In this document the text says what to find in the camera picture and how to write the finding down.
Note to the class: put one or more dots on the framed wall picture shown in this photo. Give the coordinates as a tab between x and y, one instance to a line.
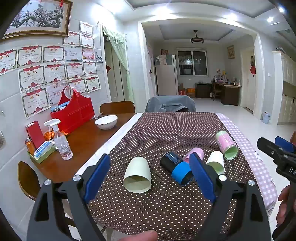
230	52

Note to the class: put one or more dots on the wooden chair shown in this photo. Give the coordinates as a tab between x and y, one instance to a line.
27	178
117	107

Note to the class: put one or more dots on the ceiling lamp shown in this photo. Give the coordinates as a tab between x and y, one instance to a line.
197	39

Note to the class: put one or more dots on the wooden desk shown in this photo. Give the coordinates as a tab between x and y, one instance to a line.
231	93

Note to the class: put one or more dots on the brown polka dot tablecloth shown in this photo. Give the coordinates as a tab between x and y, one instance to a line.
166	134

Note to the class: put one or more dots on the clear spray bottle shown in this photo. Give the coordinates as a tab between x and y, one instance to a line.
62	144

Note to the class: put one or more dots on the black and blue cup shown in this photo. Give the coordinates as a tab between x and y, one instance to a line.
173	165

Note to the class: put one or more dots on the pink checked tablecloth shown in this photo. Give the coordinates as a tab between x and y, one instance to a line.
254	166

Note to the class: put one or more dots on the white cup with green inside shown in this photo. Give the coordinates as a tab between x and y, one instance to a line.
216	162

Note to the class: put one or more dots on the blue and white toothpaste box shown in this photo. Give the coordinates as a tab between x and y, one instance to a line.
44	148

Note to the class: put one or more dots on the green curtain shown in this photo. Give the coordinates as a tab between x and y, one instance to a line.
120	58

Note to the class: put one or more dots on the desk chair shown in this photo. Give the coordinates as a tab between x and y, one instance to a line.
216	91

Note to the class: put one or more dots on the white refrigerator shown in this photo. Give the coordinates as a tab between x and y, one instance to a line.
165	76

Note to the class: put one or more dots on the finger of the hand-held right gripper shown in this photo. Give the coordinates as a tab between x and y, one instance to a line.
285	144
269	148

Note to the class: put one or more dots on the white door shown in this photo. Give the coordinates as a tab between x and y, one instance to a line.
247	81

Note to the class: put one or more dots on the wall of certificates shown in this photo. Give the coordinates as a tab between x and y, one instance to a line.
53	67

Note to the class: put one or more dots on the cardboard boxes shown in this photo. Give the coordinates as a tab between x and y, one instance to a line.
186	92

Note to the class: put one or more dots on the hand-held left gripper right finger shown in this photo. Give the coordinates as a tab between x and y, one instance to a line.
203	178

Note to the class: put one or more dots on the person's left hand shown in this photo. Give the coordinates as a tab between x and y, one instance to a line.
138	236

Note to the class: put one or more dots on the white bowl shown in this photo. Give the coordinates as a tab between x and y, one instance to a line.
106	121

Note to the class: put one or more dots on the window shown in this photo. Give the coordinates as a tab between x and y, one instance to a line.
192	62

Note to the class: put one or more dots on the dark wooden cabinet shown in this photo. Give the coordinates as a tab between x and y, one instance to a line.
203	90

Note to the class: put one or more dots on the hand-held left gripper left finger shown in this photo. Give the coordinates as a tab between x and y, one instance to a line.
97	177

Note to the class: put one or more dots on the red bag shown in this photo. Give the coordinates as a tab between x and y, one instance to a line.
74	115

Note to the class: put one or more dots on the white cabinets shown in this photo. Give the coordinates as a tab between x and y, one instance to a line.
286	88

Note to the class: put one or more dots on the green tray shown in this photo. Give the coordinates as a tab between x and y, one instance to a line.
40	156

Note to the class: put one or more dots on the pale green cup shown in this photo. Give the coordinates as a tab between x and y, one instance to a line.
137	171

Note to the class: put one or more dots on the grey covered chair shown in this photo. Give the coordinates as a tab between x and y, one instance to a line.
170	103

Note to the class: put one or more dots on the blue and white bin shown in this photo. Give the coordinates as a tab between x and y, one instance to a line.
266	117

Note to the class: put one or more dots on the pink printed cup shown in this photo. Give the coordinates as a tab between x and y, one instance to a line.
225	143

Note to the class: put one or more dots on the orange can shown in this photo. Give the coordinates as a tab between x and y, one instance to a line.
30	144

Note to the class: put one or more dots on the framed tree painting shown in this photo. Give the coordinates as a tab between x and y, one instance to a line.
39	18

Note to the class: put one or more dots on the red hanging ornament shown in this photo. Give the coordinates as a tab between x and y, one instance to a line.
253	67

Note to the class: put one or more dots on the person's right hand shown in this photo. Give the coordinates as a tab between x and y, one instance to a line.
286	204

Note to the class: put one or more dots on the red box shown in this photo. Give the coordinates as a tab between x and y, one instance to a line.
34	134

